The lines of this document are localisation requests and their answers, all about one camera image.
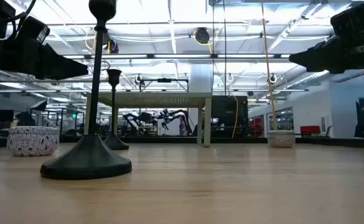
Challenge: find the black background monitor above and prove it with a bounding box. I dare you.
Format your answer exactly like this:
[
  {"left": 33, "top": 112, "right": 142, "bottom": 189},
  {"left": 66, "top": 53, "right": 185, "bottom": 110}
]
[{"left": 0, "top": 109, "right": 14, "bottom": 123}]

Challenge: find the black overhead camera frame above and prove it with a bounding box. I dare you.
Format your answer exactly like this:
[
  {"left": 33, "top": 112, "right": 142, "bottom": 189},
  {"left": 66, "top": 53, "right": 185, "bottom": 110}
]
[{"left": 139, "top": 77, "right": 190, "bottom": 93}]

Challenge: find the black left wrist camera cable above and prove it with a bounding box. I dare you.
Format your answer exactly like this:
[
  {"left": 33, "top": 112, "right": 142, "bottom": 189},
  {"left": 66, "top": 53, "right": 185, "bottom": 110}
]
[{"left": 11, "top": 0, "right": 37, "bottom": 35}]

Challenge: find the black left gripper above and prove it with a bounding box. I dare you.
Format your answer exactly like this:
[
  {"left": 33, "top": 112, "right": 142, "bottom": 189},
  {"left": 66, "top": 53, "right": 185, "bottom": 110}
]
[{"left": 0, "top": 35, "right": 89, "bottom": 80}]

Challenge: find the white speckled round tin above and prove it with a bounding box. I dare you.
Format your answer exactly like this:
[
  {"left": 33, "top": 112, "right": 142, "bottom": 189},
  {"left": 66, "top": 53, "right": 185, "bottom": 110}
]
[{"left": 266, "top": 129, "right": 296, "bottom": 149}]

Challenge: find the red chair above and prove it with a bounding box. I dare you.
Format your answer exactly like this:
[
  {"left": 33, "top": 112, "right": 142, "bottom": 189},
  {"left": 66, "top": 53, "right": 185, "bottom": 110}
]
[{"left": 299, "top": 125, "right": 322, "bottom": 135}]

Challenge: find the black box monitor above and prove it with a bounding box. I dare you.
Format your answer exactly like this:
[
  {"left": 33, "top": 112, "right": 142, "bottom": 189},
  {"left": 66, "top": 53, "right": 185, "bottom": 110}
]
[{"left": 211, "top": 95, "right": 250, "bottom": 138}]

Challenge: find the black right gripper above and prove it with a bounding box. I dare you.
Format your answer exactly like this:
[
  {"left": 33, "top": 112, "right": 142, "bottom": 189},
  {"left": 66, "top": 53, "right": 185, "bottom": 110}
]
[{"left": 289, "top": 26, "right": 364, "bottom": 75}]

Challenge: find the patterned white bowl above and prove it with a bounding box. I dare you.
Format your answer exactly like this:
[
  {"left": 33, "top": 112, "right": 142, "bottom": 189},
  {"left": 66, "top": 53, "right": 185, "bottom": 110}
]
[{"left": 6, "top": 126, "right": 60, "bottom": 157}]

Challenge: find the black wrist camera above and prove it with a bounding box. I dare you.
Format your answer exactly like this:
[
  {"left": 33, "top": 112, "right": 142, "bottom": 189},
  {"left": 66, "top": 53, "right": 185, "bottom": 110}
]
[
  {"left": 330, "top": 2, "right": 364, "bottom": 37},
  {"left": 15, "top": 15, "right": 51, "bottom": 45}
]

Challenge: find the small white riser shelf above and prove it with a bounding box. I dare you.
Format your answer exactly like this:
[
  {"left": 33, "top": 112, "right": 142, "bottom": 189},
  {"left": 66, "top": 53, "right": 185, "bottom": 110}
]
[{"left": 83, "top": 91, "right": 213, "bottom": 147}]

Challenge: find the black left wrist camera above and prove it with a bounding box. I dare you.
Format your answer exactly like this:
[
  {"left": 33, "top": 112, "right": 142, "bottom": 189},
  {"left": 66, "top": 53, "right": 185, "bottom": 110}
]
[{"left": 15, "top": 15, "right": 51, "bottom": 45}]

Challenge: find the black thin hanging cable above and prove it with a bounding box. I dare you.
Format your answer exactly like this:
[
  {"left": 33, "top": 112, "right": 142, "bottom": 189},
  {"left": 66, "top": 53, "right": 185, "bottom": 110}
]
[{"left": 223, "top": 0, "right": 228, "bottom": 138}]

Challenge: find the tall black candle stick holder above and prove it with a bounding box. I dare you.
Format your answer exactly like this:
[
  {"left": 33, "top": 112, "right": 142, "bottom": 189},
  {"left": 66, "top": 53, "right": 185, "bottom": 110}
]
[
  {"left": 39, "top": 0, "right": 133, "bottom": 180},
  {"left": 103, "top": 68, "right": 130, "bottom": 151}
]

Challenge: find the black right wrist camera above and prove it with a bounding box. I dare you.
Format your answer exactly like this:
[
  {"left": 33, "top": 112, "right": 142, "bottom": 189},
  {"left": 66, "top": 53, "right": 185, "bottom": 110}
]
[{"left": 330, "top": 2, "right": 364, "bottom": 37}]

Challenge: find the black table edge rail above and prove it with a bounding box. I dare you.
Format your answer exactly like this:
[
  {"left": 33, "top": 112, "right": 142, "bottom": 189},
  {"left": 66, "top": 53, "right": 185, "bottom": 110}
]
[{"left": 0, "top": 136, "right": 364, "bottom": 149}]

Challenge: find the black ceiling cable reel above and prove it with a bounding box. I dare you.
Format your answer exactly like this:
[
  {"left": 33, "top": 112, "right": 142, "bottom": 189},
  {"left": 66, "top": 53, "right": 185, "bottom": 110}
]
[
  {"left": 106, "top": 39, "right": 119, "bottom": 55},
  {"left": 194, "top": 27, "right": 211, "bottom": 45}
]

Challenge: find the yellow hanging cable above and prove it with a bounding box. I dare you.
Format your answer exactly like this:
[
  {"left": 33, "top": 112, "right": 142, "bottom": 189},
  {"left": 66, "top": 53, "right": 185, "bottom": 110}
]
[{"left": 230, "top": 95, "right": 239, "bottom": 139}]

